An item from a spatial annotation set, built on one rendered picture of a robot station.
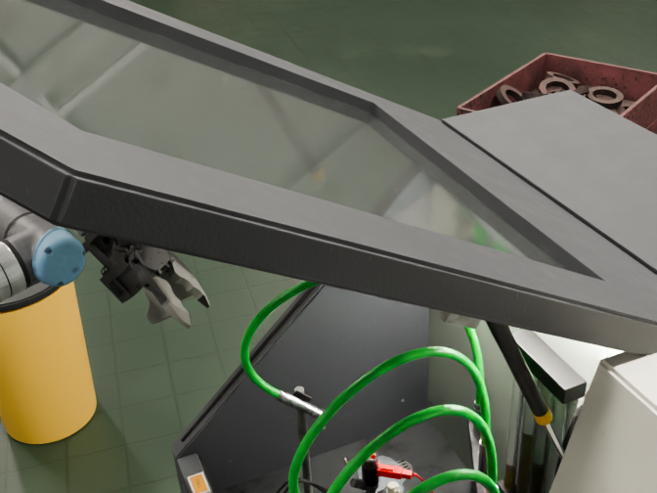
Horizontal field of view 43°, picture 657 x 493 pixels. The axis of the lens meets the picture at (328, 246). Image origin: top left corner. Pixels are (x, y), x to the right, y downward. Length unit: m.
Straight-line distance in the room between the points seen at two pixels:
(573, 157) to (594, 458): 0.61
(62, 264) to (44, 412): 1.91
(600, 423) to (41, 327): 2.21
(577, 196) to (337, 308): 0.51
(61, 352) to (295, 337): 1.51
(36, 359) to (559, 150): 1.99
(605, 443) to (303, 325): 0.78
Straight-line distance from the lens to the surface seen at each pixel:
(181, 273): 1.37
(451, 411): 1.13
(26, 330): 2.87
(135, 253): 1.32
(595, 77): 4.59
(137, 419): 3.19
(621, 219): 1.25
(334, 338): 1.61
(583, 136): 1.49
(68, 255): 1.21
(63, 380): 3.04
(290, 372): 1.62
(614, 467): 0.92
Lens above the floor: 2.12
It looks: 32 degrees down
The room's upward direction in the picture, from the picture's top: 3 degrees counter-clockwise
